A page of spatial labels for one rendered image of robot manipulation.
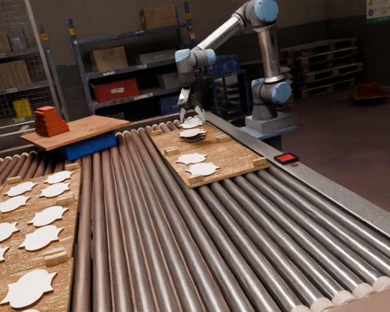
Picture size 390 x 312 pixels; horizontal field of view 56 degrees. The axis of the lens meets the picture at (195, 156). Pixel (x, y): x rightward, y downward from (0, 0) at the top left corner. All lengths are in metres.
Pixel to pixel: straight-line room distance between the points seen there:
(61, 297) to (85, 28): 5.76
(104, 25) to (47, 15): 0.87
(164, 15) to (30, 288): 5.34
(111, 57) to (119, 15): 0.91
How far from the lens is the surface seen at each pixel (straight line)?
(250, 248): 1.00
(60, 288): 1.02
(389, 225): 1.11
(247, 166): 1.48
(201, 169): 1.49
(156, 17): 6.02
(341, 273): 0.93
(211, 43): 1.95
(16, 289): 1.07
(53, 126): 2.23
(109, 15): 6.55
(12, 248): 1.30
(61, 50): 6.46
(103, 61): 5.91
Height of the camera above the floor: 1.48
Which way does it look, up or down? 19 degrees down
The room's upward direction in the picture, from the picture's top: 10 degrees counter-clockwise
